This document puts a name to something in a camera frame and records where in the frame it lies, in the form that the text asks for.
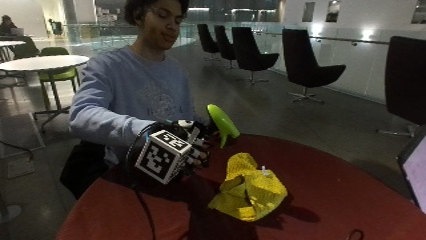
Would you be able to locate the green plastic toy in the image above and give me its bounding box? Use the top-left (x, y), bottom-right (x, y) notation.
top-left (206, 103), bottom-right (242, 149)

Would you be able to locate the white marker cube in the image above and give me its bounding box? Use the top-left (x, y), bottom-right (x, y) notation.
top-left (135, 129), bottom-right (194, 185)

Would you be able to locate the yellow knitted cloth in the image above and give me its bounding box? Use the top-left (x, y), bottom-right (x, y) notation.
top-left (207, 152), bottom-right (290, 223)

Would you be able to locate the the person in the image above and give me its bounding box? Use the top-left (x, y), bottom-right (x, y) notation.
top-left (69, 0), bottom-right (208, 168)

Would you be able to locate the black seat under person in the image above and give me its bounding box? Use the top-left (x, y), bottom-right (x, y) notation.
top-left (59, 139), bottom-right (111, 201)

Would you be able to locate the black swivel chair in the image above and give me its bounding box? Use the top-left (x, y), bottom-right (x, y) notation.
top-left (376, 35), bottom-right (426, 138)
top-left (282, 28), bottom-right (348, 104)
top-left (196, 23), bottom-right (223, 62)
top-left (214, 24), bottom-right (240, 70)
top-left (231, 26), bottom-right (282, 85)

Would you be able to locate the green chair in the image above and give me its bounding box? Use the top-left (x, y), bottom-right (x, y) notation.
top-left (37, 46), bottom-right (83, 112)

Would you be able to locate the metal handrail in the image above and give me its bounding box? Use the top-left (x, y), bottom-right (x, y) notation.
top-left (252, 30), bottom-right (392, 46)

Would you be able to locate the dark background chair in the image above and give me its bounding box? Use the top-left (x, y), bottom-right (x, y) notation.
top-left (10, 35), bottom-right (43, 60)

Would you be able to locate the open laptop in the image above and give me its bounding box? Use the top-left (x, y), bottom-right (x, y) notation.
top-left (396, 132), bottom-right (426, 215)

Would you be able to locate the black glove cable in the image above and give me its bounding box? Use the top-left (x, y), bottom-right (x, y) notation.
top-left (124, 123), bottom-right (158, 240)

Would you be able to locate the framed wall picture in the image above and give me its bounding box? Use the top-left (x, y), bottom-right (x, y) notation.
top-left (325, 0), bottom-right (343, 24)
top-left (302, 1), bottom-right (317, 23)
top-left (411, 0), bottom-right (426, 25)

